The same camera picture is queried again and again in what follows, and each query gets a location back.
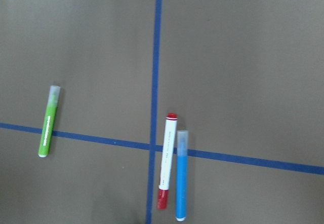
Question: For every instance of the red white marker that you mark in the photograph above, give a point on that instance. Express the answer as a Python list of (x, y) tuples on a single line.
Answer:
[(166, 160)]

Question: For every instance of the blue highlighter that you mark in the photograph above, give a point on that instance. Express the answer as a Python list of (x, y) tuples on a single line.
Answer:
[(181, 177)]

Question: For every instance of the green highlighter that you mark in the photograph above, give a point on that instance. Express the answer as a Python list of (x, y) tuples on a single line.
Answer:
[(49, 120)]

